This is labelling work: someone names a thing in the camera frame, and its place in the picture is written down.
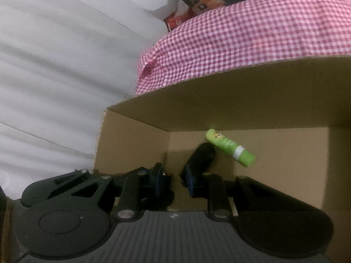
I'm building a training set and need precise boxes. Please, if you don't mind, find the green glue stick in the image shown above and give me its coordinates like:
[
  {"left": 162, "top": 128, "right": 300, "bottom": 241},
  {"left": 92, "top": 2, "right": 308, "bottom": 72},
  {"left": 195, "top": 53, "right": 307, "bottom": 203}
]
[{"left": 205, "top": 129, "right": 256, "bottom": 167}]

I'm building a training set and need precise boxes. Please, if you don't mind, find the brown cardboard box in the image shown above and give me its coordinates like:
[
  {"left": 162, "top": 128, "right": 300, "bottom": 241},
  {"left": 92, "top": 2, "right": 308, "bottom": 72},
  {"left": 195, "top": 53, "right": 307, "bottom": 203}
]
[{"left": 94, "top": 56, "right": 350, "bottom": 262}]

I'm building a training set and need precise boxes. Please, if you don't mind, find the red snack bag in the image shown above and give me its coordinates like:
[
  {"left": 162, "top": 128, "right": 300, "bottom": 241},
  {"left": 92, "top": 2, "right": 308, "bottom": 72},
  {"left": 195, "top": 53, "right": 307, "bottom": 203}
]
[{"left": 164, "top": 9, "right": 195, "bottom": 32}]

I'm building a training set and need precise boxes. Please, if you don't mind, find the white curtain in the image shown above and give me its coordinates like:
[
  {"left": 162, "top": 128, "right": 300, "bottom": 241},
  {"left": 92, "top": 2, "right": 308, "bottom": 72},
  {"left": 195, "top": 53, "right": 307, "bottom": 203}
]
[{"left": 1, "top": 0, "right": 177, "bottom": 199}]

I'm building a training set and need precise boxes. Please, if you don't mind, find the red checkered tablecloth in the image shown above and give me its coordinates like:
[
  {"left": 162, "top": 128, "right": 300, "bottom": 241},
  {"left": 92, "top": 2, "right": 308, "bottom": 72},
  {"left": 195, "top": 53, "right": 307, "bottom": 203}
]
[{"left": 136, "top": 0, "right": 350, "bottom": 94}]

